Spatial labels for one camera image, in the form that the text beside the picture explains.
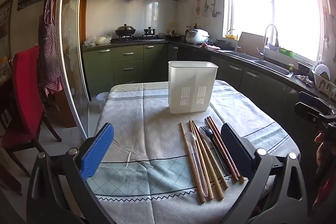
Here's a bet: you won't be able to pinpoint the red covered wooden chair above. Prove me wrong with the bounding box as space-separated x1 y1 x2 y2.
0 46 63 178

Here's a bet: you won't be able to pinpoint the glass sliding door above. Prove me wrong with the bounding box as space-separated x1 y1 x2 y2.
56 0 91 141

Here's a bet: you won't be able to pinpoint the small steel faucet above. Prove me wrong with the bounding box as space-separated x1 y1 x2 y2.
227 29 241 53

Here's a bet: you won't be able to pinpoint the wooden cutting board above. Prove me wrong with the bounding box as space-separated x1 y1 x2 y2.
237 31 266 57

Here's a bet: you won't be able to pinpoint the clear plastic spoon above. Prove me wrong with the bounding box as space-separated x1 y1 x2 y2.
184 132 208 197

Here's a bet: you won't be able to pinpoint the white plastic bucket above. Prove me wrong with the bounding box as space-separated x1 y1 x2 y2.
96 92 110 110

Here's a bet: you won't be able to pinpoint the grey checked tablecloth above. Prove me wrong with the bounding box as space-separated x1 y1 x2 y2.
94 81 301 224

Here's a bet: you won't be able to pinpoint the green plastic basket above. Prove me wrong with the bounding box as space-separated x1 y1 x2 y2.
278 47 296 58

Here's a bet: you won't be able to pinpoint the black wok with lid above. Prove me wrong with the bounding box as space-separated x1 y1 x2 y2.
115 24 137 38

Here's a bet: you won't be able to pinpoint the white rice cooker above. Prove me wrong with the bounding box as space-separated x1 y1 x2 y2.
185 29 210 45

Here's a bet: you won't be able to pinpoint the white dish rack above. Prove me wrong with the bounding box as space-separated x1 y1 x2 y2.
311 62 336 100

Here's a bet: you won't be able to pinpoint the black plastic fork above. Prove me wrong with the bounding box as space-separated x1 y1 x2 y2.
199 126 221 161

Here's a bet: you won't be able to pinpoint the grey rag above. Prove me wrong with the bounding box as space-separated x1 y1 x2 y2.
295 74 315 88

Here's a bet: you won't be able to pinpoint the white plastic utensil holder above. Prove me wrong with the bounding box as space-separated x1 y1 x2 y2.
168 61 218 114

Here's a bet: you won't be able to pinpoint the black gas stove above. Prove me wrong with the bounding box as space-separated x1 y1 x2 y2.
115 33 166 42

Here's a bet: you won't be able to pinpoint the green base cabinets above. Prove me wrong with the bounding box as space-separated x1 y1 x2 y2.
82 42 324 115

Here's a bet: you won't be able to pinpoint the dark brown chopstick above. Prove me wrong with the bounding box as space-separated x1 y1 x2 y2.
205 118 238 184
208 116 245 182

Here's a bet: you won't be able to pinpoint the light wooden chopstick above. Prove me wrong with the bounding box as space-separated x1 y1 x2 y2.
193 120 229 189
180 122 204 204
188 121 214 201
191 121 224 200

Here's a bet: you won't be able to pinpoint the framed wall picture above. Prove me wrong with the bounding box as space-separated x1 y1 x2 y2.
0 0 14 57

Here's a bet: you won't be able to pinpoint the person's right hand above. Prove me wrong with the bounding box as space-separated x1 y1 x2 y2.
315 132 326 167

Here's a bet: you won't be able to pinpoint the tall steel faucet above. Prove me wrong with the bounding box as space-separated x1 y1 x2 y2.
256 24 279 61

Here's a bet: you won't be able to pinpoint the black frying pan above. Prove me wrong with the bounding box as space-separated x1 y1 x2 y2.
164 32 184 40

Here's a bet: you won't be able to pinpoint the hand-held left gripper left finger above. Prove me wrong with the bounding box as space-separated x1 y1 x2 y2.
26 123 114 224

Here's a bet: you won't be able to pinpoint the pink cloth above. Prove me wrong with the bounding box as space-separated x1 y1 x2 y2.
200 43 221 51

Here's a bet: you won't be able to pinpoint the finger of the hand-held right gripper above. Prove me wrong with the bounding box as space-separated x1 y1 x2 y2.
294 102 327 124
298 91 333 115

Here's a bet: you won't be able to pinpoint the steel double sink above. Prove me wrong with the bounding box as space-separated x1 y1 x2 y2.
223 49 294 78

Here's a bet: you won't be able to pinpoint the hanging kitchen tools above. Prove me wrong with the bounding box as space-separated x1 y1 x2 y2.
195 0 221 19

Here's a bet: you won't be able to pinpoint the checkered apron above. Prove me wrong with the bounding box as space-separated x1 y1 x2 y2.
38 0 64 95

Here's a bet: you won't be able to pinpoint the white plastic bags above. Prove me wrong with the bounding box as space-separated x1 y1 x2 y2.
83 35 112 47

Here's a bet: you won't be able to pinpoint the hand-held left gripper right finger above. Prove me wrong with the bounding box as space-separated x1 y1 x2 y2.
221 123 309 224

